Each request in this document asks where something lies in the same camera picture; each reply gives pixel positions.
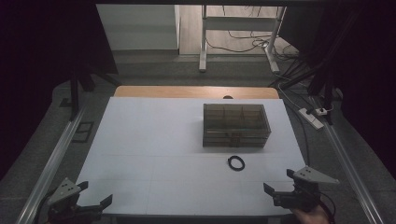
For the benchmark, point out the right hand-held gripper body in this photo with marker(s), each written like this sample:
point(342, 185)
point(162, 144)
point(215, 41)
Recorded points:
point(306, 194)

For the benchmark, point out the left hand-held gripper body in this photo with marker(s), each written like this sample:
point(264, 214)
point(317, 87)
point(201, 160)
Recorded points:
point(63, 190)

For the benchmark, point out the transparent brown drawer box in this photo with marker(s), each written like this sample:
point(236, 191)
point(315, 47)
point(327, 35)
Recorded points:
point(236, 126)

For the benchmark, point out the person's right hand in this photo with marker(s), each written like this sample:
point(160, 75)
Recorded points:
point(311, 217)

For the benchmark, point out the white power strip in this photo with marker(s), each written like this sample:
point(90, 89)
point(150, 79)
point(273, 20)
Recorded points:
point(310, 118)

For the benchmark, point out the white plug adapter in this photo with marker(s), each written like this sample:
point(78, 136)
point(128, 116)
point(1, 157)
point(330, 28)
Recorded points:
point(322, 111)

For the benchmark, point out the black metal stand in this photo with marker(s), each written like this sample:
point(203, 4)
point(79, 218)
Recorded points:
point(74, 93)
point(323, 81)

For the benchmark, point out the wooden table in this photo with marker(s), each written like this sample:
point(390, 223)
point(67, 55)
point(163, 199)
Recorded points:
point(186, 92)

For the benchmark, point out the black curtain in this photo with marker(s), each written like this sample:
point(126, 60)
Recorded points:
point(37, 62)
point(367, 62)

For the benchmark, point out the white cabinet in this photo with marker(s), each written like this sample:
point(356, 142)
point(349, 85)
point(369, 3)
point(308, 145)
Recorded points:
point(140, 28)

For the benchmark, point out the aluminium floor rail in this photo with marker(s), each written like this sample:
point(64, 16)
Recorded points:
point(49, 168)
point(348, 168)

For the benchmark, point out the black rectangular floor frame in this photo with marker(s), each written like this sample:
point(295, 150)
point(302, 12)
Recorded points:
point(74, 137)

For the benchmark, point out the white metal desk frame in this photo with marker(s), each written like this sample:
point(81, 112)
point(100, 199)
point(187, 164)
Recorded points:
point(204, 46)

